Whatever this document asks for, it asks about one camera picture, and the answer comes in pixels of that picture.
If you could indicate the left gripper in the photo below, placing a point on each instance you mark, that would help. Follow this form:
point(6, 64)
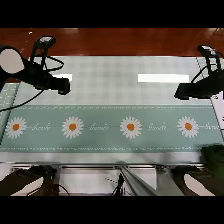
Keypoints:
point(53, 85)

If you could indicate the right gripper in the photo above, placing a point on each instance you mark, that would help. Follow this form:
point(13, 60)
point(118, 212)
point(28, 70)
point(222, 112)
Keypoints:
point(196, 90)

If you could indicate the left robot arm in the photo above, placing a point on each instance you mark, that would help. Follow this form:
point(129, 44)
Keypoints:
point(13, 63)

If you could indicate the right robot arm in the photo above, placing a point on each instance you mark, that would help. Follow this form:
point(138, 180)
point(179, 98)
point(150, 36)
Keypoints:
point(200, 181)

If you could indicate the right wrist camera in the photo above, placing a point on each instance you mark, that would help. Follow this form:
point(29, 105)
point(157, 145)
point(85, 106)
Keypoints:
point(208, 51)

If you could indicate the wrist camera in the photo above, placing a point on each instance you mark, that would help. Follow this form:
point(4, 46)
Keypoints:
point(208, 51)
point(45, 41)

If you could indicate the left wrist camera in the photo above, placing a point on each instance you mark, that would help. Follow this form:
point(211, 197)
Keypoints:
point(45, 41)

